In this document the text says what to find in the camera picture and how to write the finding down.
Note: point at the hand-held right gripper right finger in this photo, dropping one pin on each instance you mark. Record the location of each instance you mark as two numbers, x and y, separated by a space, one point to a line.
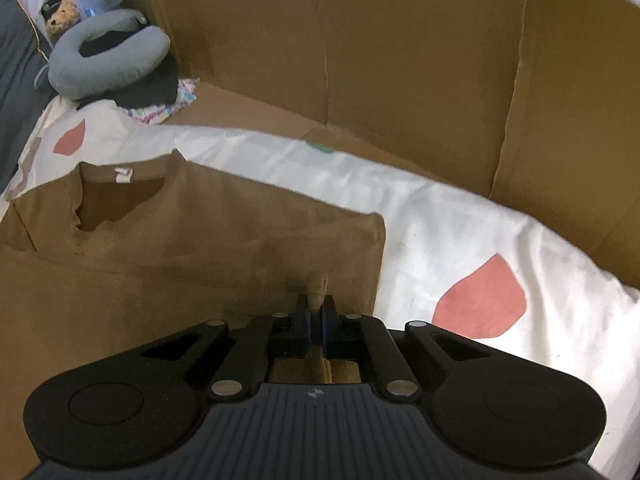
329 327

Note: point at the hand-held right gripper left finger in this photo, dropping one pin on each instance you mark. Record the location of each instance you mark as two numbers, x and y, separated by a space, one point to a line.
301 325

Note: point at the brown t-shirt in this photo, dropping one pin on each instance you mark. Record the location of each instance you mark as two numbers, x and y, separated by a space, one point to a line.
200 240

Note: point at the cream bear printed blanket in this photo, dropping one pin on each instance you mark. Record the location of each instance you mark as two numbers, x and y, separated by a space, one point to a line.
450 220

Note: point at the colourful patterned cloth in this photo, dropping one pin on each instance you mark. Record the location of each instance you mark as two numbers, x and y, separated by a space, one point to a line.
150 115

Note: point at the brown cardboard sheet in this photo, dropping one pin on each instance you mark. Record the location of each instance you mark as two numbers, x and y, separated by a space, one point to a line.
400 60

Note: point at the black cloth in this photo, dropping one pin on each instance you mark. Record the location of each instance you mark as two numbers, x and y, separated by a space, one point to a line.
150 87

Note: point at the grey neck pillow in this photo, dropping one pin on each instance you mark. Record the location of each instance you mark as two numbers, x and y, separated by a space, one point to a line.
100 75

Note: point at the dark grey pillow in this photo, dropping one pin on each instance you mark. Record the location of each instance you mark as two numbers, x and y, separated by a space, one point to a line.
17 85

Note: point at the small teddy bear toy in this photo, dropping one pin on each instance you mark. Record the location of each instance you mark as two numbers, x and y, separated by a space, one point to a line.
62 17

